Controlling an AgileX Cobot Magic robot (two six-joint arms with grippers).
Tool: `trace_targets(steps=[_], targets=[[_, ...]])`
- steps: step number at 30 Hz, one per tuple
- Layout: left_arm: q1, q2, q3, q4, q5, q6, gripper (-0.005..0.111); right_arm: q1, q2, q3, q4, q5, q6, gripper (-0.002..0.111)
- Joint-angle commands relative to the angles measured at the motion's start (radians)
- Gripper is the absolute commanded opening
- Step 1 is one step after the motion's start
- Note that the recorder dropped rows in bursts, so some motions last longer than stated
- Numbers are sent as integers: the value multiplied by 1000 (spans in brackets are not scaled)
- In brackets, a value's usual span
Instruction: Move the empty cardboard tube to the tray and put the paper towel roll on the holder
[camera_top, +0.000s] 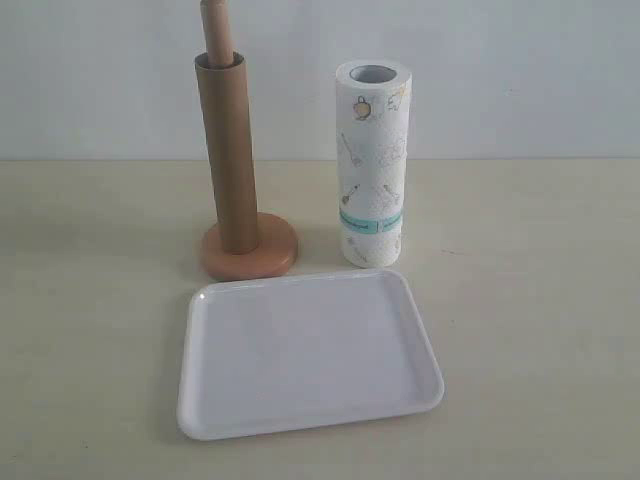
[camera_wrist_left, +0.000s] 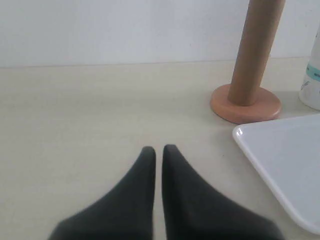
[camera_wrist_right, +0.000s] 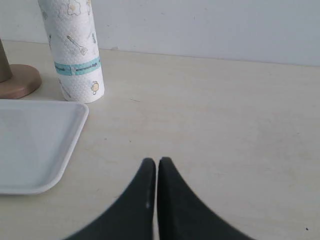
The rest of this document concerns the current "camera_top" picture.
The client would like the white printed paper towel roll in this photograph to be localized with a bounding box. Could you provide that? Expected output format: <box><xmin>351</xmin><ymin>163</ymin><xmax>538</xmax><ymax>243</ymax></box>
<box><xmin>336</xmin><ymin>60</ymin><xmax>412</xmax><ymax>268</ymax></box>

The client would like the wooden paper towel holder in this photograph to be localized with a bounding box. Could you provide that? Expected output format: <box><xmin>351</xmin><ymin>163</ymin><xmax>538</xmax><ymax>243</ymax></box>
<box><xmin>200</xmin><ymin>1</ymin><xmax>298</xmax><ymax>281</ymax></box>

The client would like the white plastic tray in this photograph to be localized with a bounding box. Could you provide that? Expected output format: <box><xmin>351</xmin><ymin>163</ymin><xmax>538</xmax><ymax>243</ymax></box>
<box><xmin>176</xmin><ymin>269</ymin><xmax>445</xmax><ymax>441</ymax></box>

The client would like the brown cardboard tube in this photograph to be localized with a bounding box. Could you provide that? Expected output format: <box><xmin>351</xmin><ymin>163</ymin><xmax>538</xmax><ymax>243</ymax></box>
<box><xmin>194</xmin><ymin>53</ymin><xmax>258</xmax><ymax>254</ymax></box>

